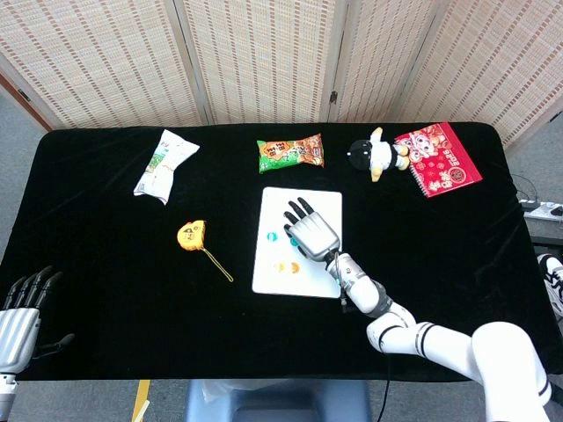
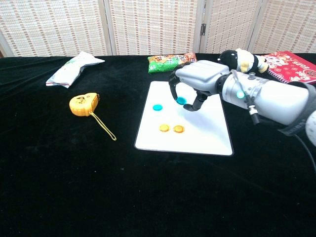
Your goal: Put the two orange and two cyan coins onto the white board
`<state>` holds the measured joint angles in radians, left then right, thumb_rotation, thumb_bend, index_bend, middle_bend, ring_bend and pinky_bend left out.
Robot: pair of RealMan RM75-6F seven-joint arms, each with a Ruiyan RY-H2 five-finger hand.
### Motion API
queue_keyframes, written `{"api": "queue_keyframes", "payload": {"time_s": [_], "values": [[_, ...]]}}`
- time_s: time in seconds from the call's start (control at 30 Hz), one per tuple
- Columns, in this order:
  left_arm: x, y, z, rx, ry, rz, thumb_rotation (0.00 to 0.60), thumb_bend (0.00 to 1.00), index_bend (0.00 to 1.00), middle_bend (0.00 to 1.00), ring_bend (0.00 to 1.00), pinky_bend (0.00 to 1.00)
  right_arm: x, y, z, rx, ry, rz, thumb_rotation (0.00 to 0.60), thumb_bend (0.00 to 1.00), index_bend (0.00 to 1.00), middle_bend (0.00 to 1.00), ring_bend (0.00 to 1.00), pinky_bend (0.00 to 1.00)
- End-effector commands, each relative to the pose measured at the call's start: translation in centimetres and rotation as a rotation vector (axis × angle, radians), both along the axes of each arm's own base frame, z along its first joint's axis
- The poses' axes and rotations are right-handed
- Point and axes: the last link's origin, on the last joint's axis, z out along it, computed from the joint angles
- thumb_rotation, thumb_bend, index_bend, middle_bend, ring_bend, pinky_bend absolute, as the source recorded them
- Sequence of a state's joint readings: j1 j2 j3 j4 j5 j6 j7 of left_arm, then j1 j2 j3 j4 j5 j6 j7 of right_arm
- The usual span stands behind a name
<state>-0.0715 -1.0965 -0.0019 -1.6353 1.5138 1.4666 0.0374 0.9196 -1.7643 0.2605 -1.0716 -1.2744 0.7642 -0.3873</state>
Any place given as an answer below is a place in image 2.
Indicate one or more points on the black velvet tablecloth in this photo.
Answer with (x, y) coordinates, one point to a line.
(74, 185)

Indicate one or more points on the woven bamboo folding screen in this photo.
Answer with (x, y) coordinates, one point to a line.
(153, 24)

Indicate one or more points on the black white plush toy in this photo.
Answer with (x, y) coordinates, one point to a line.
(229, 58)

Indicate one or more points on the white rectangular board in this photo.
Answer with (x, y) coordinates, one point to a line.
(209, 128)

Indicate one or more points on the red spiral notebook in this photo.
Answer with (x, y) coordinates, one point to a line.
(293, 67)

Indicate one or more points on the green orange snack bag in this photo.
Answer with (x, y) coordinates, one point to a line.
(165, 64)

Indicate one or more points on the white snack packet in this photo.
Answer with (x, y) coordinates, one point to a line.
(71, 69)

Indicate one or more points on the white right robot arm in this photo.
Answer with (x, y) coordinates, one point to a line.
(276, 103)

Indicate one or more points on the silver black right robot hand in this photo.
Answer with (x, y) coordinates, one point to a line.
(202, 74)

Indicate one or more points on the orange disc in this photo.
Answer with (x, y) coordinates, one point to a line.
(164, 128)
(178, 129)

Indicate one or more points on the yellow tape measure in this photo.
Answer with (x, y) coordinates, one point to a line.
(82, 103)

